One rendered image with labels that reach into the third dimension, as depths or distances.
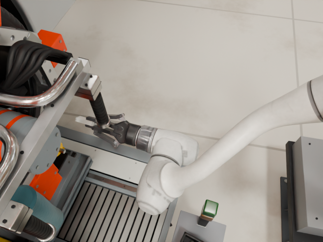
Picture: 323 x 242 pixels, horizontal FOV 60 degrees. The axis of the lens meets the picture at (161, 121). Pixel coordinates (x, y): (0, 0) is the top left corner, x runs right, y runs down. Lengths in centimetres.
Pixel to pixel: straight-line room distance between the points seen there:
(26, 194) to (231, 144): 56
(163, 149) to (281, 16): 192
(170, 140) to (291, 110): 39
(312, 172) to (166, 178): 71
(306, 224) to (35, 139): 99
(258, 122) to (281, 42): 167
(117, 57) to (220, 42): 78
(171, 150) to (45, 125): 41
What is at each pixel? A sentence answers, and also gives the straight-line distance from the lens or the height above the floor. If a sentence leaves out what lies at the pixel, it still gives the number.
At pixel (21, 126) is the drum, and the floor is 92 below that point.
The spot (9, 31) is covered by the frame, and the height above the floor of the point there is 103.
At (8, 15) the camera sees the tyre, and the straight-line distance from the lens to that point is 92.
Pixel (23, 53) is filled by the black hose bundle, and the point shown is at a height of 104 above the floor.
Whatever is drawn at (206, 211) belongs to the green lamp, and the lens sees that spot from 87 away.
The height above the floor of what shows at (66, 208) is 14.
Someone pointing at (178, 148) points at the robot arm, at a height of 69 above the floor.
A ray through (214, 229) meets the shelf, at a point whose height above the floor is 45.
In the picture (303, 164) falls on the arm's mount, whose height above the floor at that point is 40.
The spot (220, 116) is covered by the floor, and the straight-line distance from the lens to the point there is 180.
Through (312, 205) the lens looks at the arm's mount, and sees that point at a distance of 127.
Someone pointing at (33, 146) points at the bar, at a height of 98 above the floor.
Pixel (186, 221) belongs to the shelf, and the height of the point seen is 45.
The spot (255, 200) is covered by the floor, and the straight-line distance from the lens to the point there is 163.
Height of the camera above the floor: 149
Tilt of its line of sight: 59 degrees down
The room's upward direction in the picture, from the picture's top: straight up
